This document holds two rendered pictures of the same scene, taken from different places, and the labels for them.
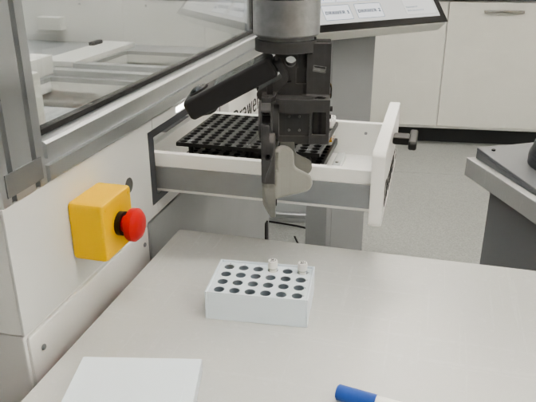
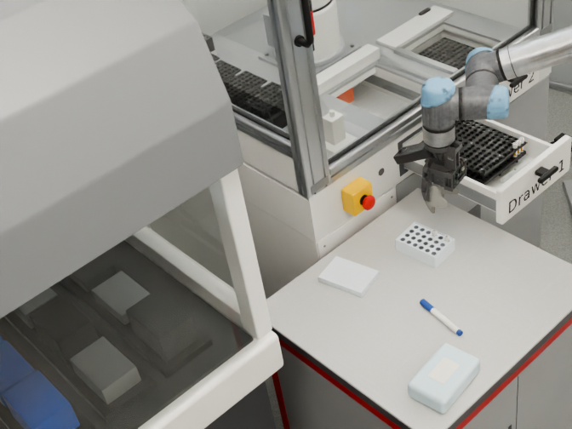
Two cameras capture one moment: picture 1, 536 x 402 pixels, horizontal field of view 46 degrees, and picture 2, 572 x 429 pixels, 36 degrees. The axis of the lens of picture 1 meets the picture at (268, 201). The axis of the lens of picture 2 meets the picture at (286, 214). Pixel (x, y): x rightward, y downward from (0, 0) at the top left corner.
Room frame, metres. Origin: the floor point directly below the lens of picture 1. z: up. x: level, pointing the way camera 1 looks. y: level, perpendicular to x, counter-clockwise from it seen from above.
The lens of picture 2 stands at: (-0.81, -0.79, 2.29)
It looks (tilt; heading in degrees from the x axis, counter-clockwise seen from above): 39 degrees down; 40
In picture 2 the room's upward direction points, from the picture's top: 10 degrees counter-clockwise
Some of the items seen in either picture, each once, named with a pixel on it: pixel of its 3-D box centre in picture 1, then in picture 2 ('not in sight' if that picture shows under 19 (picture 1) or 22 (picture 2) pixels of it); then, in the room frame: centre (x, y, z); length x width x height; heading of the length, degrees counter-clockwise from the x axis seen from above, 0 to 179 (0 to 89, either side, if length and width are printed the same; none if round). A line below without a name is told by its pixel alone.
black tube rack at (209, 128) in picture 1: (261, 150); (471, 152); (0.97, 0.01, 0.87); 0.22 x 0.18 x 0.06; 75
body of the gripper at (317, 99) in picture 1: (292, 91); (443, 161); (0.72, -0.03, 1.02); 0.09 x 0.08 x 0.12; 87
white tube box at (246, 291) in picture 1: (262, 291); (425, 244); (0.68, 0.01, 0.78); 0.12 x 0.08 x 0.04; 81
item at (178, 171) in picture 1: (256, 152); (468, 152); (0.97, 0.02, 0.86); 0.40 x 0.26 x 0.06; 75
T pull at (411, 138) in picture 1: (405, 139); (544, 173); (0.91, -0.21, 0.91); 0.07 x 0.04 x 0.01; 165
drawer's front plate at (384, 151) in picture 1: (385, 157); (534, 179); (0.92, -0.18, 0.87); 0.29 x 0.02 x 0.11; 165
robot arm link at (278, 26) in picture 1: (286, 18); (439, 132); (0.73, -0.02, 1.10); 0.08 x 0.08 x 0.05
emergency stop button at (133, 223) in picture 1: (130, 224); (367, 202); (0.67, 0.16, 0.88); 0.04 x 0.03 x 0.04; 165
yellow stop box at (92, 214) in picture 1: (104, 221); (357, 197); (0.68, 0.19, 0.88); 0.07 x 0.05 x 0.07; 165
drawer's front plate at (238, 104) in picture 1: (246, 99); (507, 86); (1.31, 0.05, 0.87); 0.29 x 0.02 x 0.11; 165
